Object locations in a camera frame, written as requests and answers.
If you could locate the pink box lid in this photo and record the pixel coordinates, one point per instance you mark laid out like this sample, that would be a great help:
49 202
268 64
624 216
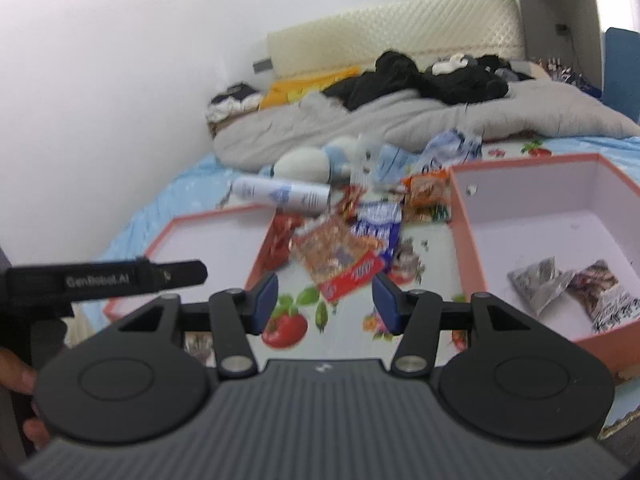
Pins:
210 240

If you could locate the floral bed sheet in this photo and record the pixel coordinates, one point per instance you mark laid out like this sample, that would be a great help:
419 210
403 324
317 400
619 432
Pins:
325 320

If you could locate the light blue bed sheet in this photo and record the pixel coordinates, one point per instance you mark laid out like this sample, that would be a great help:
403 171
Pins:
190 195

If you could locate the grey wall switch plate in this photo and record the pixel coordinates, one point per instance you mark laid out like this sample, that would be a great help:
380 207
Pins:
262 65

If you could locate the blue padded chair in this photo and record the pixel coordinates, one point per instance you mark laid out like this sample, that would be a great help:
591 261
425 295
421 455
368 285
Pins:
622 75

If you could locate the clear plastic bag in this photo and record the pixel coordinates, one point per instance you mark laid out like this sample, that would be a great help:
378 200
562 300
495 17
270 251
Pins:
390 167

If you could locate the bedside bottles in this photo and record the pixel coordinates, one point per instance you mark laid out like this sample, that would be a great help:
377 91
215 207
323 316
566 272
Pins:
565 75

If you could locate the grey duvet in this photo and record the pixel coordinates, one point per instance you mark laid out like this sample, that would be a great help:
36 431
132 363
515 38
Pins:
400 115

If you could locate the white and grey soft toy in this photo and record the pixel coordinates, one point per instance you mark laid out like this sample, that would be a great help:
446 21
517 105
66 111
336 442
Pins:
450 66

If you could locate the brown and white snack packet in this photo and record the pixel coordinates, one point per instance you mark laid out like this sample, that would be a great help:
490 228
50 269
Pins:
607 295

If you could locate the pile of folded clothes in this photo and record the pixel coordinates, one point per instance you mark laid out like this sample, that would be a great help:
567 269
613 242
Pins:
232 100

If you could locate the silver snack packet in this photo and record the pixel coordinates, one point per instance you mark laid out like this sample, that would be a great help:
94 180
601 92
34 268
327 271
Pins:
537 285

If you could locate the white spray can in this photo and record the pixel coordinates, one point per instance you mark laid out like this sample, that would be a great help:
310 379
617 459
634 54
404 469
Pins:
280 193

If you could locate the pink cardboard box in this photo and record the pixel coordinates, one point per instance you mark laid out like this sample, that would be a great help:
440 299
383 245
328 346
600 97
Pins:
530 230

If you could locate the crumpled blue white plastic bag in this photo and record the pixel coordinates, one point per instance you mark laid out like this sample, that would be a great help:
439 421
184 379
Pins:
450 150

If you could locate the orange and green snack packet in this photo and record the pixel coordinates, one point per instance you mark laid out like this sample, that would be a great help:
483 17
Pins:
427 192

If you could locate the small red snack packet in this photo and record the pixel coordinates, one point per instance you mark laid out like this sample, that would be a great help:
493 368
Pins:
350 202

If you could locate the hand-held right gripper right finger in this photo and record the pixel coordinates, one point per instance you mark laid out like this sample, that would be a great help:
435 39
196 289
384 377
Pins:
387 305

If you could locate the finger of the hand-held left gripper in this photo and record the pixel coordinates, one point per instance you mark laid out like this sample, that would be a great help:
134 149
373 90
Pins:
180 274

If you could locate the black jacket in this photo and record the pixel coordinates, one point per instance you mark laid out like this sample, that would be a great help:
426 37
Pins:
400 82

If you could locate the blue and white snack packet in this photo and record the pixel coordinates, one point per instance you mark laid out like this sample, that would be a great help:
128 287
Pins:
377 222

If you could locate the clear orange snack packet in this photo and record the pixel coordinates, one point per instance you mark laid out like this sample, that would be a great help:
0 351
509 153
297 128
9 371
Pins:
330 247

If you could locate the white and blue plush toy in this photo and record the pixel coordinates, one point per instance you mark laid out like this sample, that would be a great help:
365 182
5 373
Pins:
305 160

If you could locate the person's left hand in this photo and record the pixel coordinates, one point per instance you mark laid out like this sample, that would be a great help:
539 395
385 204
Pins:
20 375

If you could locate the yellow cloth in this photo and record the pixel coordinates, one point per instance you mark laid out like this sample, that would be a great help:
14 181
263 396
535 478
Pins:
295 90

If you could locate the cream quilted headboard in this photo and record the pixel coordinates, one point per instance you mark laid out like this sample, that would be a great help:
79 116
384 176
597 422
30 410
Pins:
390 30

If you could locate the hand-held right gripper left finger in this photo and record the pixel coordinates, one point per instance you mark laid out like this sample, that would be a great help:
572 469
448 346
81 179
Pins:
265 302

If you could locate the black wall outlet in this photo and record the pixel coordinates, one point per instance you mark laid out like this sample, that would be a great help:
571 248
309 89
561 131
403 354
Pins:
563 29

